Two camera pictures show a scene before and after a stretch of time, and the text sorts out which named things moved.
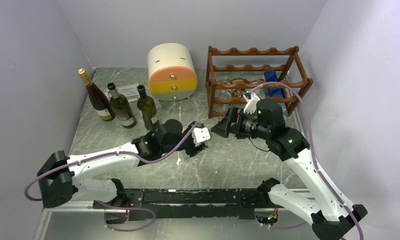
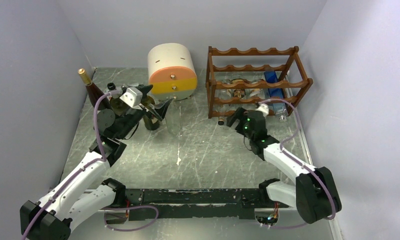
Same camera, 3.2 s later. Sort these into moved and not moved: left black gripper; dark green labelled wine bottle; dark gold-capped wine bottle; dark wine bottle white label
Moved: left black gripper
Not moved: dark gold-capped wine bottle; dark green labelled wine bottle; dark wine bottle white label
